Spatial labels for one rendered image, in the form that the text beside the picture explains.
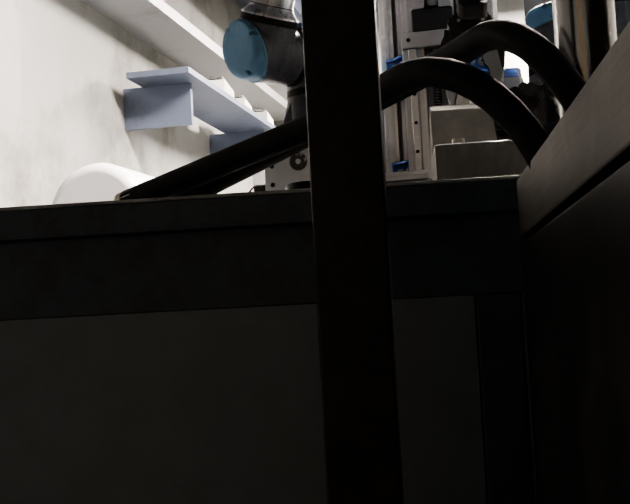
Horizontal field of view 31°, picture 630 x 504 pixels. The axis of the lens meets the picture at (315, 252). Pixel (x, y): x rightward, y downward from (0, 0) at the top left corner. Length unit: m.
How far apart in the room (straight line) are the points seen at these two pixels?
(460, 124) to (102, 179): 3.30
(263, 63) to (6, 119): 2.58
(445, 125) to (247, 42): 0.80
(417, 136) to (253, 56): 0.39
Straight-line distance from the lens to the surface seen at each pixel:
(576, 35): 1.15
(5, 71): 4.79
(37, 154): 5.19
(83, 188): 4.77
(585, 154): 0.74
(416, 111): 2.41
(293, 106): 2.36
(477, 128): 1.55
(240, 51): 2.29
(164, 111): 6.16
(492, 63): 1.93
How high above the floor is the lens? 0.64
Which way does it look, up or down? 4 degrees up
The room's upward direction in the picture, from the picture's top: 3 degrees counter-clockwise
